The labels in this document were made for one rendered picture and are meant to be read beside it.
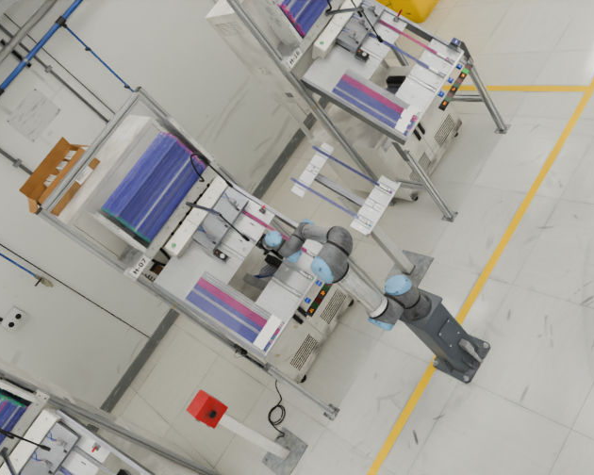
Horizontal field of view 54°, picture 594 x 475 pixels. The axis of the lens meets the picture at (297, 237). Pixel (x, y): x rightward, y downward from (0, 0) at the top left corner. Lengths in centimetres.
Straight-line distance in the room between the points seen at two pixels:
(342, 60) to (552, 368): 204
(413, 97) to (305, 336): 157
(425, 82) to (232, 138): 195
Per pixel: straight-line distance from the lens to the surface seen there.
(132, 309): 484
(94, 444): 314
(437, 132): 413
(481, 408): 318
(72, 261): 455
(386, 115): 346
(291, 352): 359
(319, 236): 265
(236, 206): 315
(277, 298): 308
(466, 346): 310
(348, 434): 348
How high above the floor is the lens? 278
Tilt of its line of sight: 38 degrees down
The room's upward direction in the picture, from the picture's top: 45 degrees counter-clockwise
